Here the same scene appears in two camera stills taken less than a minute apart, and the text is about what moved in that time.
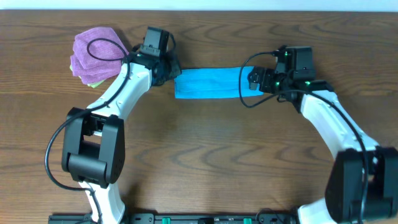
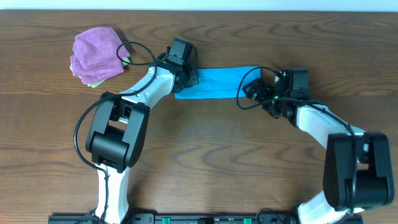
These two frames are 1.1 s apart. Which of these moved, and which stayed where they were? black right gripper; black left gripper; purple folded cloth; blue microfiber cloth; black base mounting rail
Moved: black left gripper; black right gripper
Stayed: black base mounting rail; blue microfiber cloth; purple folded cloth
